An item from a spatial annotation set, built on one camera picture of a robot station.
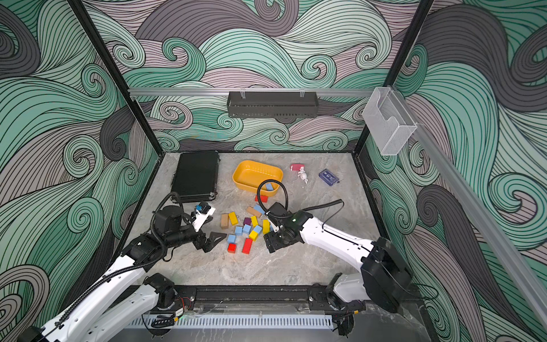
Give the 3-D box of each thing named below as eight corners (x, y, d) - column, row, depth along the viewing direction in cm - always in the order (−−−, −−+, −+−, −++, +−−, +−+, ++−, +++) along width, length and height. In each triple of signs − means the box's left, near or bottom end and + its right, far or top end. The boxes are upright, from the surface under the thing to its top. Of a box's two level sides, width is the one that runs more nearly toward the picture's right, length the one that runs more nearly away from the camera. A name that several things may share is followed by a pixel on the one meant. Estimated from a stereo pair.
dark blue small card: (330, 186, 108) (331, 184, 106) (317, 175, 112) (318, 173, 111) (338, 180, 110) (339, 178, 108) (325, 170, 115) (326, 167, 113)
